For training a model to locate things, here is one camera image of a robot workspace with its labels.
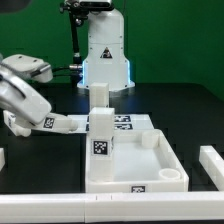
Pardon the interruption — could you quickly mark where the white desk tabletop tray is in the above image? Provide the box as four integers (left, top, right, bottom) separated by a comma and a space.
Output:
85, 129, 189, 193

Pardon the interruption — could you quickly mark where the white right fence bar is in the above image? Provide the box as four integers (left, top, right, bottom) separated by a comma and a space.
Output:
199, 146, 224, 191

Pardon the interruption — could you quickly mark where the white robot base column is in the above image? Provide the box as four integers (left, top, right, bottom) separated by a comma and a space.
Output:
77, 9, 135, 92

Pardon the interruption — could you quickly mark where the white obstacle wall left piece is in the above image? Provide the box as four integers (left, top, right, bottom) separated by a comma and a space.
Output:
0, 148, 5, 171

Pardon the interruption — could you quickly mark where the black cable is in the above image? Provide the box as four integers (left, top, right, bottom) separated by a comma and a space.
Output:
49, 65, 83, 78

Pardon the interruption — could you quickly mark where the white marker sheet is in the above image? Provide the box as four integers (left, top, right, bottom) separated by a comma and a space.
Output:
69, 114, 154, 134

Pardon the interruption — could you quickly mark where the white fence bar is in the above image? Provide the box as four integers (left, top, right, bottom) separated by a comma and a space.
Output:
0, 191, 224, 223
199, 146, 224, 191

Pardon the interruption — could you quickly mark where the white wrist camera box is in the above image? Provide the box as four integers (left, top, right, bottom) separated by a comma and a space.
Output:
0, 54, 53, 83

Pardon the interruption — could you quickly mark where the white front fence bar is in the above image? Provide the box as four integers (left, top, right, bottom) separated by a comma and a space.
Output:
0, 191, 224, 223

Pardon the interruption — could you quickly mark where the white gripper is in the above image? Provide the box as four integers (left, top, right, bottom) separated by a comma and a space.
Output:
0, 72, 52, 124

